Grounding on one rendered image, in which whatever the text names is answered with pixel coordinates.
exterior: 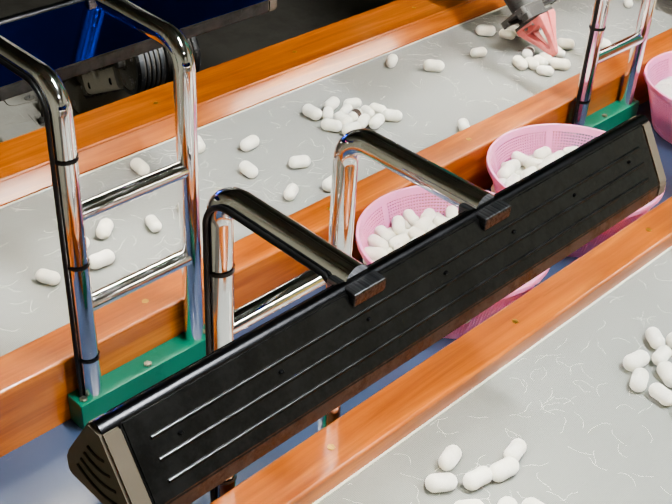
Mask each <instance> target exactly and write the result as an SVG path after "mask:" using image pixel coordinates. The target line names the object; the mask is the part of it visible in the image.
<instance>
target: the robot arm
mask: <svg viewBox="0 0 672 504"><path fill-rule="evenodd" d="M556 1H557V0H504V2H505V3H506V5H507V7H508V8H509V10H510V12H511V13H512V15H511V16H509V17H508V18H507V19H506V20H504V21H503V22H502V23H501V26H502V27H503V29H504V30H505V29H507V28H508V27H510V26H512V25H515V24H517V23H518V24H519V25H520V26H519V27H518V28H516V29H515V31H516V33H517V35H518V36H519V37H521V38H523V39H524V40H526V41H528V42H530V43H531V44H533V45H535V46H537V47H538V48H540V49H541V50H543V51H544V52H545V53H547V54H548V55H551V56H552V57H554V56H555V55H557V54H558V45H557V38H556V13H555V11H554V9H553V7H552V6H550V7H548V8H545V6H546V5H549V4H550V5H552V4H553V3H555V2H556ZM540 27H541V29H542V31H543V33H544V35H545V37H546V39H547V41H548V43H547V42H546V41H545V39H544V38H543V36H542V35H541V34H540V32H539V29H540Z"/></svg>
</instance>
